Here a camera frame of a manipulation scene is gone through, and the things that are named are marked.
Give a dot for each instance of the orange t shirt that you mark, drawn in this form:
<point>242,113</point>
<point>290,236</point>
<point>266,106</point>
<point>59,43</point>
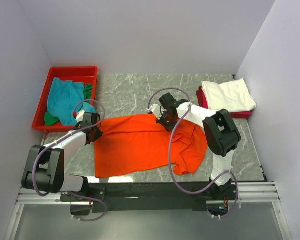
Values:
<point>137,143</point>

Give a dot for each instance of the green t shirt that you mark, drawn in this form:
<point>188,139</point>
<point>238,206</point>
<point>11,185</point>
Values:
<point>88,92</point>

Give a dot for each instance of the folded white t shirt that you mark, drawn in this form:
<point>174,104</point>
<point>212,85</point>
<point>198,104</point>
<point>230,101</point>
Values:
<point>233,96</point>

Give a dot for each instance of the black mounting base bar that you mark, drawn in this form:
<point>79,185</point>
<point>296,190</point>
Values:
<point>145,197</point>

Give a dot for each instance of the folded red t shirt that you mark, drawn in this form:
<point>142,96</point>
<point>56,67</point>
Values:
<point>202,101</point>

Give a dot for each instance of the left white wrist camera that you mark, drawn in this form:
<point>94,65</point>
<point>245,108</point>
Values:
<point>79,115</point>

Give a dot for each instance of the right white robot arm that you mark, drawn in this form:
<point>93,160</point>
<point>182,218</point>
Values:
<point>222,136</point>

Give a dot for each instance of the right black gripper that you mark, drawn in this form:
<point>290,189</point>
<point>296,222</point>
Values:
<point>168,127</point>

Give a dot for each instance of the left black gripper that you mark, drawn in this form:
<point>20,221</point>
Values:
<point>99,134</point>

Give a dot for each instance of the red plastic bin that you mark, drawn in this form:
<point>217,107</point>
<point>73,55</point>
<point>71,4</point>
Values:
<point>83,74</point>

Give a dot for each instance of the aluminium rail frame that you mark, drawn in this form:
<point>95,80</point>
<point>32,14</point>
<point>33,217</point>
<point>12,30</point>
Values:
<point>248,192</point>

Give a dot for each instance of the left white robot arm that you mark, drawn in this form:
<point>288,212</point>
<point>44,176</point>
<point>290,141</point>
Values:
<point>45,171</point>

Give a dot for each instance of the blue t shirt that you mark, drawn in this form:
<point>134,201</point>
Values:
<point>65,100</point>

